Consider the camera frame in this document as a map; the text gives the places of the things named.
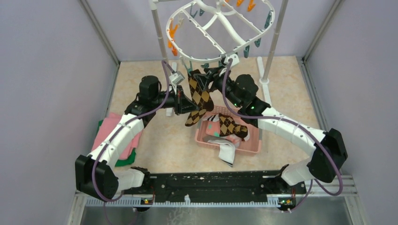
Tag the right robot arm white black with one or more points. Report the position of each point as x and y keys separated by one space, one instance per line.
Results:
x=325 y=149

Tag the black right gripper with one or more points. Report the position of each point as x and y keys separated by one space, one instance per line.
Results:
x=212 y=73

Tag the brown argyle sock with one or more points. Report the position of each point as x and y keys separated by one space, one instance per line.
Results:
x=201 y=98
x=228 y=126

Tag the white oval clip hanger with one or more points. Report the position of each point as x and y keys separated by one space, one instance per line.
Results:
x=195 y=44

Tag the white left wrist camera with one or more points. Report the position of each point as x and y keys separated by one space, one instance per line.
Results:
x=176 y=78

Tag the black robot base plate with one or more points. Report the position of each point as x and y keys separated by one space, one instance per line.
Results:
x=217 y=189

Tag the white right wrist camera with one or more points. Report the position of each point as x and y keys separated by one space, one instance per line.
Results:
x=228 y=62

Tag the white drying rack stand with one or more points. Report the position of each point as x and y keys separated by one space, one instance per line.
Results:
x=267 y=62

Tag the white black striped sock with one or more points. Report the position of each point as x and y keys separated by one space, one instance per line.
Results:
x=227 y=150
x=212 y=118

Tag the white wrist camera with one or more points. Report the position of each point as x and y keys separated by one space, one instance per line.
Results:
x=228 y=62
x=176 y=78

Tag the pink dotted sock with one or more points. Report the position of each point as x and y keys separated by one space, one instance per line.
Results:
x=213 y=128

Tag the pink plastic basket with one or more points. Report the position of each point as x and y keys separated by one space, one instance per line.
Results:
x=250 y=147

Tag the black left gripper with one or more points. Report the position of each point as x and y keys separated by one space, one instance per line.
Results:
x=182 y=104

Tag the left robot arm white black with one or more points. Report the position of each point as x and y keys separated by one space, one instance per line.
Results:
x=95 y=174

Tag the green folded cloth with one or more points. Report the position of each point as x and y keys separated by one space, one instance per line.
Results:
x=104 y=129

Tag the white black striped sock front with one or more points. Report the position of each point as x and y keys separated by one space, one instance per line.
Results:
x=212 y=118

